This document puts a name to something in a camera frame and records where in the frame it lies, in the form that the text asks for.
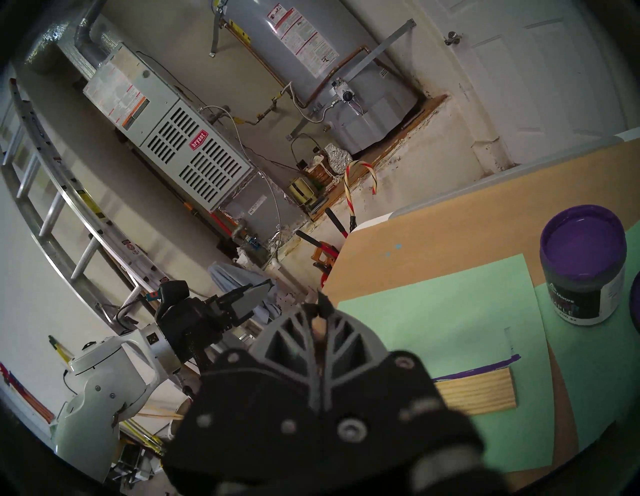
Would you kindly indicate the grey Bryant furnace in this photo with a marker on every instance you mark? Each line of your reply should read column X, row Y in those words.
column 190, row 145

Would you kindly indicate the aluminium ladder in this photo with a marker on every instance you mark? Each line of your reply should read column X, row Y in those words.
column 60, row 210

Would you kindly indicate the white panel door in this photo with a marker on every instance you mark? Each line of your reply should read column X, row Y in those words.
column 540, row 75

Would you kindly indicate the purple paint jar lid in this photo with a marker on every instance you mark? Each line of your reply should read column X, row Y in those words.
column 636, row 305

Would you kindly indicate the brown paper covered table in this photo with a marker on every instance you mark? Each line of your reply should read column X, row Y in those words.
column 475, row 225

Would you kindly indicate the mint green paper sheet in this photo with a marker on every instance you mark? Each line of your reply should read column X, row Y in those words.
column 450, row 310
column 595, row 370

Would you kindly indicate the flat wooden slat board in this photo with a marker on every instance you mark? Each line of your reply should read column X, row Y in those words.
column 480, row 395

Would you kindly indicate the purple paint sample jar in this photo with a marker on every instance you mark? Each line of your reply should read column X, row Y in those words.
column 582, row 270

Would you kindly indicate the striped candy cane decoration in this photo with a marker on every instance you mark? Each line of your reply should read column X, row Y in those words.
column 348, row 192

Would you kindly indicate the brown wicker basket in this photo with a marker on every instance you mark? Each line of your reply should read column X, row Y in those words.
column 320, row 172

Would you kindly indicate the grey water heater tank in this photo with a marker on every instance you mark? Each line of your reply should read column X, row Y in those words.
column 310, row 65

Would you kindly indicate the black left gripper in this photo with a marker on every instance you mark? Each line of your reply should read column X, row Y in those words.
column 195, row 325

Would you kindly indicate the blue hanging cloth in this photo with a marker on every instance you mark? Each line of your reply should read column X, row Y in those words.
column 230, row 275

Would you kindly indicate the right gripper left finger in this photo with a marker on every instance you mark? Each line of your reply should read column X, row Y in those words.
column 260, row 390

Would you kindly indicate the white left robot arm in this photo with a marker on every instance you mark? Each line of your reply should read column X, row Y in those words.
column 95, row 410

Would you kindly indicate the yellow coated gas pipe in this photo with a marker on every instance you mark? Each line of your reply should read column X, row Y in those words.
column 272, row 106

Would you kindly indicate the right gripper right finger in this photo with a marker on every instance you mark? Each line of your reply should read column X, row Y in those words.
column 375, row 385

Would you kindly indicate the silver door knob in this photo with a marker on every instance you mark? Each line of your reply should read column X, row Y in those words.
column 452, row 37

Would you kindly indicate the plywood heater platform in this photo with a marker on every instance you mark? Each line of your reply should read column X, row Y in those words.
column 400, row 135

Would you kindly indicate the aluminium foil wrapped bundle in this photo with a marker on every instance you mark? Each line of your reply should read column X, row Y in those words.
column 339, row 157

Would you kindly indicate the silver foil duct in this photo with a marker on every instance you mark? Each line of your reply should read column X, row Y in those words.
column 85, row 30

